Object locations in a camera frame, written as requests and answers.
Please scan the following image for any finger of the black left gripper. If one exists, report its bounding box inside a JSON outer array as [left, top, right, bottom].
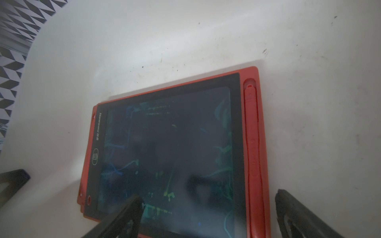
[[1, 169, 31, 208]]

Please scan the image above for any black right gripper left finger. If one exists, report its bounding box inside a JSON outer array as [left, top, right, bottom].
[[83, 194, 143, 238]]

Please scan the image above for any red writing tablet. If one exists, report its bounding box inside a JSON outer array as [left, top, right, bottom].
[[83, 66, 271, 238], [77, 105, 98, 214]]

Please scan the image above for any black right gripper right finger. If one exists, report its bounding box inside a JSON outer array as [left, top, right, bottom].
[[275, 189, 342, 238]]

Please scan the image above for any white plastic storage box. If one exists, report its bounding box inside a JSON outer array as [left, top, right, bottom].
[[1, 1, 381, 238]]

